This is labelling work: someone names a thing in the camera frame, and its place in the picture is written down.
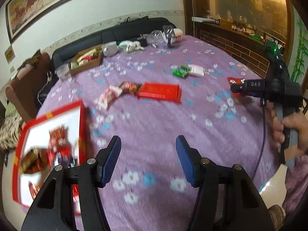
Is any pink white snack packet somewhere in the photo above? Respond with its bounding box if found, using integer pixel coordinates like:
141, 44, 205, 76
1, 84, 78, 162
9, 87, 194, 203
188, 64, 205, 77

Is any large red snack pack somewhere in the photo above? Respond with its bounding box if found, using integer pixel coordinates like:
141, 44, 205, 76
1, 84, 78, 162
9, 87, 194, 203
136, 82, 182, 103

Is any right hand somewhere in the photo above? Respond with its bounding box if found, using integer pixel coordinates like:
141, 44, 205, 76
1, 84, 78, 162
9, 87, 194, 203
270, 108, 308, 154

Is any red gift box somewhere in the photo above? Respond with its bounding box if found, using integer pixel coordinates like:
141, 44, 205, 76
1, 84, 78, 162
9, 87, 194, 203
12, 100, 86, 208

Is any white red snack packet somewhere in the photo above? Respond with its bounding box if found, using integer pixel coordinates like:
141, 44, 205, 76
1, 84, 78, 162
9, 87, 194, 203
97, 85, 123, 110

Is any brown wooden cabinet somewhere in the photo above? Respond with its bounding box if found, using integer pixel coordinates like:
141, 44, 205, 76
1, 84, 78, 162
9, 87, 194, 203
183, 0, 291, 78

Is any dark brown snack packet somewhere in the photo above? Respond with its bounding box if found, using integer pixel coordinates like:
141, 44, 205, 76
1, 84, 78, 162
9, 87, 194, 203
119, 81, 142, 96

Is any purple floral tablecloth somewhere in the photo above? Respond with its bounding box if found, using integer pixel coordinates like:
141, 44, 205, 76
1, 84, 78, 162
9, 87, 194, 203
39, 37, 279, 230

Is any green snack packet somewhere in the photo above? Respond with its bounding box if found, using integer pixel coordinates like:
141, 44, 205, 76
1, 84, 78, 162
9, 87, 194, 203
172, 65, 191, 79

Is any brown armchair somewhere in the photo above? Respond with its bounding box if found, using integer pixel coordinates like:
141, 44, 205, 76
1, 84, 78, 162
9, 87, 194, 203
5, 50, 50, 122

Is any brown cardboard tray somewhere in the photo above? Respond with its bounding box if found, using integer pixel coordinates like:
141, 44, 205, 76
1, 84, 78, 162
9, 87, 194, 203
69, 44, 103, 76

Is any white paper cup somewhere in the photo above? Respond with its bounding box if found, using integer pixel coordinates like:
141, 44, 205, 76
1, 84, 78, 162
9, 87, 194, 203
162, 28, 184, 44

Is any white ceramic bowl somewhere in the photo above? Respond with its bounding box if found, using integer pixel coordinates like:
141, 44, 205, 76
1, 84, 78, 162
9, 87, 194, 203
101, 41, 118, 57

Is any black phone stand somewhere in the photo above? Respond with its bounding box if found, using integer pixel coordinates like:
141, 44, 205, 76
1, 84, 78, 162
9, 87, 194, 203
163, 25, 176, 49

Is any clear plastic cup lying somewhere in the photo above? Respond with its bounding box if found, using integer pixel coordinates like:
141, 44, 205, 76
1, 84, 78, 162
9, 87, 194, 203
149, 30, 164, 43

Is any black sofa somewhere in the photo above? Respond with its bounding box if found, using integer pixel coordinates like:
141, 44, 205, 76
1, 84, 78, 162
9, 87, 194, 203
50, 16, 175, 71

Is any black cable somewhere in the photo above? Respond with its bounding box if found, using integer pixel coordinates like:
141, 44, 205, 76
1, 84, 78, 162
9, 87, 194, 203
251, 97, 268, 181

